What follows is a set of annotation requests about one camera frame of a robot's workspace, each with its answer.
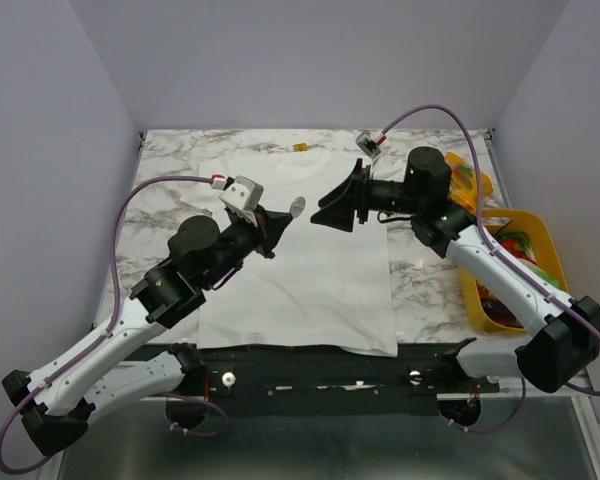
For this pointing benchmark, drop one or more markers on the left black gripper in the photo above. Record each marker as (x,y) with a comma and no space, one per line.
(272,225)

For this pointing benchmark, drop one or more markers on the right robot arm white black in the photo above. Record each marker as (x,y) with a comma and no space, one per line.
(560,339)

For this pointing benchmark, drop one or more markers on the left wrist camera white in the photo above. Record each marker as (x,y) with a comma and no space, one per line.
(242,195)

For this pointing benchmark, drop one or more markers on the toy purple eggplant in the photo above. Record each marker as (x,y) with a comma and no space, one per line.
(498,313)

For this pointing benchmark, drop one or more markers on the toy napa cabbage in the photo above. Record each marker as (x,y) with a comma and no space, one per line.
(544,275)

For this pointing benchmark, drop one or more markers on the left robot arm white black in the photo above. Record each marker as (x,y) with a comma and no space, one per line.
(55,402)

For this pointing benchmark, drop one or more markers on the yellow plastic basket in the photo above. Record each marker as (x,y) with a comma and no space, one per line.
(543,254)

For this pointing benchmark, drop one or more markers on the toy red chili pepper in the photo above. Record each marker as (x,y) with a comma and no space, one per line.
(515,248)

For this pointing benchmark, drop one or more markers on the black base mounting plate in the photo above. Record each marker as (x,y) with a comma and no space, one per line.
(256,380)

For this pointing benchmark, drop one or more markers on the orange candy bag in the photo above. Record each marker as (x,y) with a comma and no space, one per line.
(464,188)

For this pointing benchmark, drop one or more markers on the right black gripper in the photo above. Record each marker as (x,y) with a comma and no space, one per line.
(359,193)

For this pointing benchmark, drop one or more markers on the aluminium rail frame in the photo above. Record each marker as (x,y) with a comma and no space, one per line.
(554,437)

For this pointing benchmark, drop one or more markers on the white t-shirt with flower print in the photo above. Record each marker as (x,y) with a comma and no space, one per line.
(323,287)

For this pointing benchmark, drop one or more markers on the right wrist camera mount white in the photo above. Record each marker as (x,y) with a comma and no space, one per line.
(370,143)

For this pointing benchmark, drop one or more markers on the toy french fries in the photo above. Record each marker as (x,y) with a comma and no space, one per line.
(484,293)

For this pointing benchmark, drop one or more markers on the toy green onion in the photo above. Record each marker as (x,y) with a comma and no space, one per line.
(523,237)

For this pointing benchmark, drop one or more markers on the yellow sunflower brooch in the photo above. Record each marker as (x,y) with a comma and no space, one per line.
(297,207)

